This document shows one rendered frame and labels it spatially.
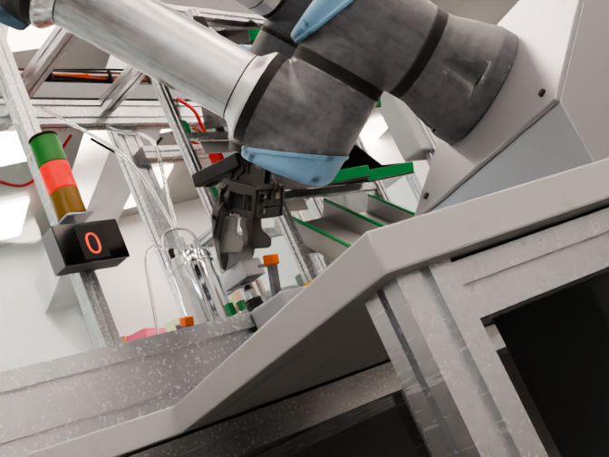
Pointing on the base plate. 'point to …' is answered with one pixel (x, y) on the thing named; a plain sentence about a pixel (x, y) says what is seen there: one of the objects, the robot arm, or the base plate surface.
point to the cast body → (239, 270)
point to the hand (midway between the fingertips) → (233, 258)
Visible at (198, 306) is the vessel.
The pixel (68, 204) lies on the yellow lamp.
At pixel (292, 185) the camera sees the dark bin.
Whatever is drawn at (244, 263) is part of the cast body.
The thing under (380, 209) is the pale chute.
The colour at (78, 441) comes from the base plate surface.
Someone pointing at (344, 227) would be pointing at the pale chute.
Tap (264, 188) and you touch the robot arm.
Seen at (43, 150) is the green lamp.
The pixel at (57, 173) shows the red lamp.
